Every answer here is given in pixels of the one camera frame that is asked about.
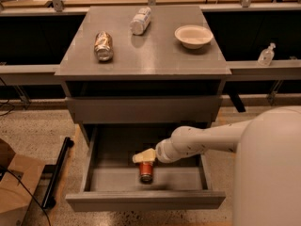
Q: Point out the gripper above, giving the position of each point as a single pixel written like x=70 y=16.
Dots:
x=161 y=152

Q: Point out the red coke can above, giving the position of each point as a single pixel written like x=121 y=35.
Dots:
x=146 y=172

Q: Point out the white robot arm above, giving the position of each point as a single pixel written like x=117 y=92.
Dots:
x=267 y=172

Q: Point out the open grey middle drawer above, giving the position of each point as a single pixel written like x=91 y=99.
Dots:
x=111 y=180

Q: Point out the closed grey top drawer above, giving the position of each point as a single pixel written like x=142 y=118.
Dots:
x=144 y=110

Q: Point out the grey drawer cabinet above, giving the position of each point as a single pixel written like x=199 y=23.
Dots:
x=154 y=64

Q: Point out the brown soda can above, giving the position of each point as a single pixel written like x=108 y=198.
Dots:
x=103 y=46

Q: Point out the black metal floor bar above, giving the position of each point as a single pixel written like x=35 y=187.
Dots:
x=54 y=170

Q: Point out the cardboard box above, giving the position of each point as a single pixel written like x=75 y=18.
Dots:
x=20 y=180

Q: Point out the white bowl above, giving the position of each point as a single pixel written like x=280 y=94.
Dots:
x=193 y=36

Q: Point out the white plastic bottle lying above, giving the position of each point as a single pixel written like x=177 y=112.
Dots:
x=140 y=21

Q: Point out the clear sanitizer pump bottle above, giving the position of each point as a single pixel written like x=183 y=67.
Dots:
x=267 y=55

